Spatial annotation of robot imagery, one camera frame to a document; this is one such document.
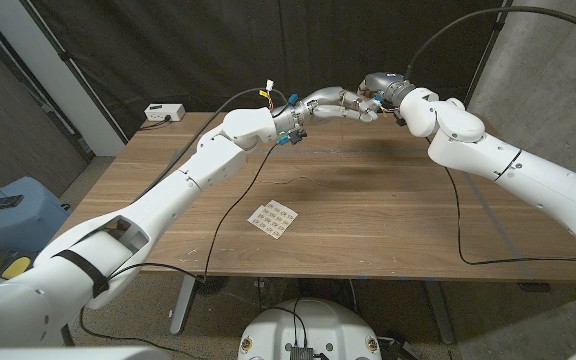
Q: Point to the grey table leg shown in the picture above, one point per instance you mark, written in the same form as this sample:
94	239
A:
439	312
180	305

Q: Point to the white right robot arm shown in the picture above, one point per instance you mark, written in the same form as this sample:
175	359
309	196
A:
488	150

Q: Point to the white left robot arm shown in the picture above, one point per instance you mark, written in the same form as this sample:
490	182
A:
183	190

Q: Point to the black backdrop curtain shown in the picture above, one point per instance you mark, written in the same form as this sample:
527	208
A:
168	50

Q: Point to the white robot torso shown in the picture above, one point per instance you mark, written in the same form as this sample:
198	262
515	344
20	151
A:
318	325

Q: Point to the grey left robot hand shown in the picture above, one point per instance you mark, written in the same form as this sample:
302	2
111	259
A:
323	102

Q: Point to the black backdrop pole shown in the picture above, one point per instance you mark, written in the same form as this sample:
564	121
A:
488	52
70	62

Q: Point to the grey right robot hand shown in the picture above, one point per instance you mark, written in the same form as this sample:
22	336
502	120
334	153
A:
390	90

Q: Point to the black round object under table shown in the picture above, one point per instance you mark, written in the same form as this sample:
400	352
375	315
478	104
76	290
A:
213	285

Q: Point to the brown twine strand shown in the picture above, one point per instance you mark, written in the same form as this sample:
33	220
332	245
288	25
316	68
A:
341	140

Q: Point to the white sticker sheet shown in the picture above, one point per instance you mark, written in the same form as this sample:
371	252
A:
273	219

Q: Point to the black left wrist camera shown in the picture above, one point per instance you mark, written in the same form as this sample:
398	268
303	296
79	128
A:
296	136

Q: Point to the white power box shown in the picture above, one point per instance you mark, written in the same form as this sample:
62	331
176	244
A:
164	112

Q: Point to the blue plastic bin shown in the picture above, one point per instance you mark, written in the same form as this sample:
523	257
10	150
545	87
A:
18	225

